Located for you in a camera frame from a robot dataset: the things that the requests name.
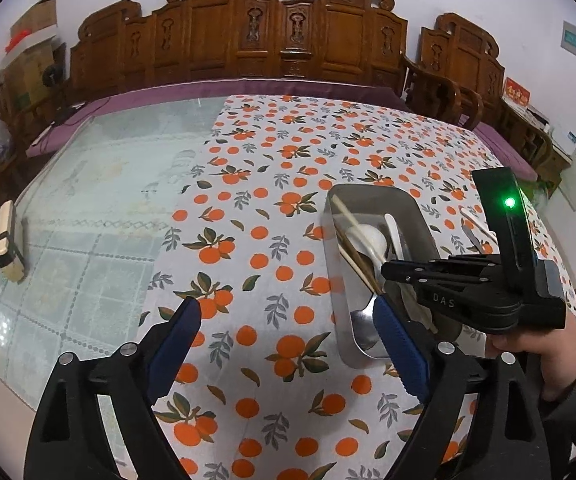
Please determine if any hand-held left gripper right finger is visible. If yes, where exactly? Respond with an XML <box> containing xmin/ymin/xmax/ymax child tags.
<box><xmin>372</xmin><ymin>296</ymin><xmax>554</xmax><ymax>480</ymax></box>

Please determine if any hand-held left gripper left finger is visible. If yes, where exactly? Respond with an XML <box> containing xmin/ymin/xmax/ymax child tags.
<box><xmin>24</xmin><ymin>296</ymin><xmax>203</xmax><ymax>480</ymax></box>

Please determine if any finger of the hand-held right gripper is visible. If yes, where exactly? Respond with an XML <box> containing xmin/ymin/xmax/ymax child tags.
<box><xmin>447</xmin><ymin>254</ymin><xmax>502</xmax><ymax>269</ymax></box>
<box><xmin>381</xmin><ymin>259</ymin><xmax>490</xmax><ymax>290</ymax></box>

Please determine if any wooden chopstick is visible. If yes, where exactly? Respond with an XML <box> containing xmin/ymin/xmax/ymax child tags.
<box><xmin>459</xmin><ymin>207</ymin><xmax>495</xmax><ymax>239</ymax></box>
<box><xmin>330</xmin><ymin>194</ymin><xmax>385</xmax><ymax>295</ymax></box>
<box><xmin>338</xmin><ymin>232</ymin><xmax>379</xmax><ymax>293</ymax></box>

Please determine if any metal spoon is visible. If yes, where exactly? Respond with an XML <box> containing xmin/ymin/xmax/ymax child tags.
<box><xmin>350</xmin><ymin>294</ymin><xmax>394</xmax><ymax>357</ymax></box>

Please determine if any white ceramic spoon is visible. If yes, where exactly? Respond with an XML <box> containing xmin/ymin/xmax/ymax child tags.
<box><xmin>345</xmin><ymin>223</ymin><xmax>389</xmax><ymax>266</ymax></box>
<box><xmin>384</xmin><ymin>212</ymin><xmax>410</xmax><ymax>261</ymax></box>

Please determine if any rectangular metal tray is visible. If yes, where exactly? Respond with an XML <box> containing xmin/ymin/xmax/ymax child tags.
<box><xmin>323</xmin><ymin>183</ymin><xmax>464</xmax><ymax>370</ymax></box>

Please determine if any person's right hand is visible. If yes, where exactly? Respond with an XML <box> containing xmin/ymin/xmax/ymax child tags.
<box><xmin>485</xmin><ymin>312</ymin><xmax>576</xmax><ymax>403</ymax></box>

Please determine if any purple armchair cushion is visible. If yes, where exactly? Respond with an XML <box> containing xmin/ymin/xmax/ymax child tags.
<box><xmin>473</xmin><ymin>122</ymin><xmax>539</xmax><ymax>182</ymax></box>

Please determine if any wooden side table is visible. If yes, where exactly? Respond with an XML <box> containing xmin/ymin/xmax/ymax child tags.
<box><xmin>500</xmin><ymin>100</ymin><xmax>571</xmax><ymax>183</ymax></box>

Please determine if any orange fruit print tablecloth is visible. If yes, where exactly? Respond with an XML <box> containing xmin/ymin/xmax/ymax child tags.
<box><xmin>113</xmin><ymin>94</ymin><xmax>576</xmax><ymax>480</ymax></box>

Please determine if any white device box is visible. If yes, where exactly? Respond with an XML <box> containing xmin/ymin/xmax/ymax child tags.
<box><xmin>550</xmin><ymin>125</ymin><xmax>576</xmax><ymax>153</ymax></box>

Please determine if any red gift box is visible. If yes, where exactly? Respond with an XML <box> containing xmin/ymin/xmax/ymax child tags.
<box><xmin>503</xmin><ymin>76</ymin><xmax>532</xmax><ymax>107</ymax></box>

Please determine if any carved wooden armchair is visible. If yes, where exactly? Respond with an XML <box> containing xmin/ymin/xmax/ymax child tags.
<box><xmin>403</xmin><ymin>12</ymin><xmax>539</xmax><ymax>181</ymax></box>

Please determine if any wooden block with black band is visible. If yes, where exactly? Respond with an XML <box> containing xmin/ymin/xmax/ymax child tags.
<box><xmin>0</xmin><ymin>201</ymin><xmax>27</xmax><ymax>284</ymax></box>

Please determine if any carved wooden sofa bench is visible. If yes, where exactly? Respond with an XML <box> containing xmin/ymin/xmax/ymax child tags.
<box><xmin>65</xmin><ymin>0</ymin><xmax>419</xmax><ymax>111</ymax></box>

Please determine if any large cardboard box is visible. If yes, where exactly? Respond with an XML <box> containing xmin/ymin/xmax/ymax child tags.
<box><xmin>0</xmin><ymin>42</ymin><xmax>66</xmax><ymax>107</ymax></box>

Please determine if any small cardboard box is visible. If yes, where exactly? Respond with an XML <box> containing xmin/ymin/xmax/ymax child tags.
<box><xmin>10</xmin><ymin>0</ymin><xmax>58</xmax><ymax>37</ymax></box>

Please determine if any black cable on sofa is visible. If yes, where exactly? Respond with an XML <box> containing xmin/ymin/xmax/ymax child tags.
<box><xmin>38</xmin><ymin>101</ymin><xmax>94</xmax><ymax>143</ymax></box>

